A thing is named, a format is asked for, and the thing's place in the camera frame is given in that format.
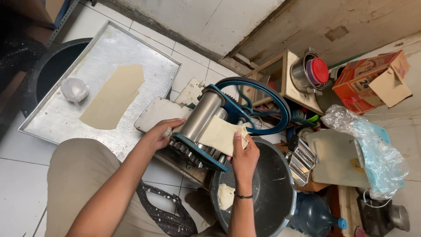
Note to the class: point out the person's left hand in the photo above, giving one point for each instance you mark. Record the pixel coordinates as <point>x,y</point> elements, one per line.
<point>158,135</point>

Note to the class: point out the person's right hand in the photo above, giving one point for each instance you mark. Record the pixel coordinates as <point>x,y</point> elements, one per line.
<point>245,164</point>

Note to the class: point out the dough sheet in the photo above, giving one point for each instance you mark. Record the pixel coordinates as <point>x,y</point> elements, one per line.
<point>220,135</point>
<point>113,95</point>

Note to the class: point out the black wristband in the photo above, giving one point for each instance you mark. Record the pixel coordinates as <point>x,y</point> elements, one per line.
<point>243,196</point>

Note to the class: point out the dough lump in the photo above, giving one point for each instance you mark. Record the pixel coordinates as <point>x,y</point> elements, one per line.
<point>225,196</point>

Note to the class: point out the grey plastic basin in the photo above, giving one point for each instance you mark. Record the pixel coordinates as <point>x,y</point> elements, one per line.
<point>273,194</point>

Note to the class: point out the blue steel dough roller machine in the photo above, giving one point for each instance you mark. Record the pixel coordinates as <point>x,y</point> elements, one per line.
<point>204,112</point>

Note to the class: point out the white wooden board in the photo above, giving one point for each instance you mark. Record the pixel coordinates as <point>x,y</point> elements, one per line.
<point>190,92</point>

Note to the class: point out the chrome pasta machine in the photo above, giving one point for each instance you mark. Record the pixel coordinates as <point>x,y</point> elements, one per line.
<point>301,161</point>

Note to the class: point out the flat dough sheet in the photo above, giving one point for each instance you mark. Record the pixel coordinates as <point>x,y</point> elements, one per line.
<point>113,95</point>

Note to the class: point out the person's foot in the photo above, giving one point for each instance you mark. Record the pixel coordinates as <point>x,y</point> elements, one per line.
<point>200,207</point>

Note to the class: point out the stack of coloured plastic items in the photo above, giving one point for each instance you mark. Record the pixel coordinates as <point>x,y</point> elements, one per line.
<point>304,117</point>

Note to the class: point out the blue water gallon bottle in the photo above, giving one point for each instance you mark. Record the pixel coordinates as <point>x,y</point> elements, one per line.
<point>312,215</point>

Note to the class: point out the white plastic jerrycan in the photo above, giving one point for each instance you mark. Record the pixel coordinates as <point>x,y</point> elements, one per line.
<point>332,158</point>

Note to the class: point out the wooden glass cabinet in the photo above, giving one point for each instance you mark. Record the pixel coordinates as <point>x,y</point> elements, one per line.
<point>292,89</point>

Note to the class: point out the large metal tray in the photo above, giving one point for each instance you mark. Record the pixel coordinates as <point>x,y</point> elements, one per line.
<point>105,59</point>

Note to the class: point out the person's beige trousers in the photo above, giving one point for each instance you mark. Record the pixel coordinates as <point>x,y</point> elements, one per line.
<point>75,177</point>

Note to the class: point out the small white plastic bag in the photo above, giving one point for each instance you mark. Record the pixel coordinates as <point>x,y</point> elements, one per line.
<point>74,89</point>

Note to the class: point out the steel pot with red lid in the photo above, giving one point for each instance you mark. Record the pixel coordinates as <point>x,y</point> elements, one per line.
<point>309,72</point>

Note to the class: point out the black plastic tub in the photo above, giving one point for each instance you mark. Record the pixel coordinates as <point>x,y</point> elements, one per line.
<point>52,69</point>

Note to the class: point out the clear plastic bag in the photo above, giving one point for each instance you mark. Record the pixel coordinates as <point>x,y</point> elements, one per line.
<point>378,154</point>

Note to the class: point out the orange cardboard box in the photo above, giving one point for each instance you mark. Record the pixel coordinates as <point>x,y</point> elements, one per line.
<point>365,82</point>

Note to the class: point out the metal shelf rack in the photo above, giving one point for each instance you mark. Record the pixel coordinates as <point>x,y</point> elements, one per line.
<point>39,13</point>

